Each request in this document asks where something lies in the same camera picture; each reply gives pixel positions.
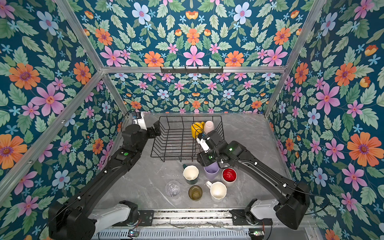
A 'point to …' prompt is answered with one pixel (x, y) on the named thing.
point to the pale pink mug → (209, 126)
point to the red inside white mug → (229, 176)
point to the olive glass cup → (195, 192)
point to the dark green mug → (190, 173)
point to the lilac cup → (211, 170)
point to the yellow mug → (197, 128)
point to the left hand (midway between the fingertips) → (152, 117)
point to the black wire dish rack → (176, 139)
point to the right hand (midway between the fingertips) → (201, 156)
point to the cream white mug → (218, 190)
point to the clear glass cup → (173, 188)
